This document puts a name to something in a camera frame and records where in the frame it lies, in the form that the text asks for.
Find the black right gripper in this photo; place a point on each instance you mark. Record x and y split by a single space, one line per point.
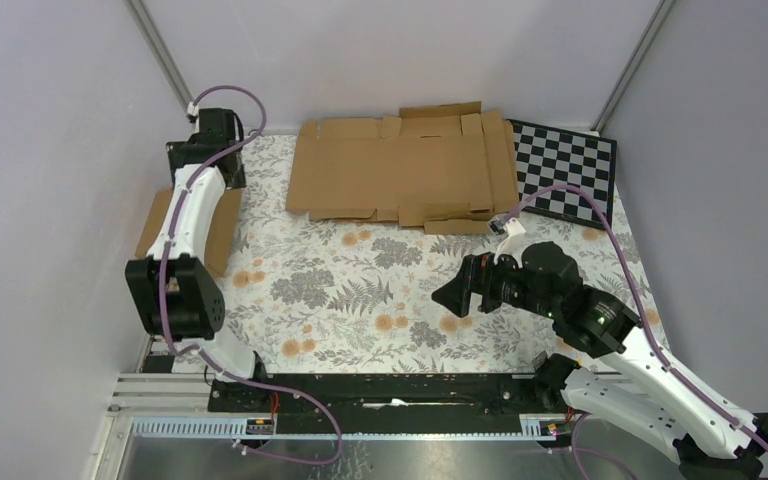
476 275

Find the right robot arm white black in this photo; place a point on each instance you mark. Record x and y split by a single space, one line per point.
706 435

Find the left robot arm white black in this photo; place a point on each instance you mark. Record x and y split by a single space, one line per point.
185 245

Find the folded brown cardboard box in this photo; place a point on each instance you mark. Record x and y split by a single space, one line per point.
221 232

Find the stack of flat cardboard blanks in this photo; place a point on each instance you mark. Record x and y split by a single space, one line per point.
446 169

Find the floral patterned table mat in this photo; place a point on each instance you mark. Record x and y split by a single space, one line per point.
345 297

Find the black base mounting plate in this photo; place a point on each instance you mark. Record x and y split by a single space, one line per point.
393 404

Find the black white checkerboard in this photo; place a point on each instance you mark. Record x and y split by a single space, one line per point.
546 156

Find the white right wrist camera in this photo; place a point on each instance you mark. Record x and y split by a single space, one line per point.
512 233

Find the right aluminium frame post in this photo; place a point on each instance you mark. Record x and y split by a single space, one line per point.
647 39

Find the aluminium frame post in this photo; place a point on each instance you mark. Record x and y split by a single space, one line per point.
647 39
150 32

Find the left aluminium frame post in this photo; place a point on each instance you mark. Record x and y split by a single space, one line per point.
150 32

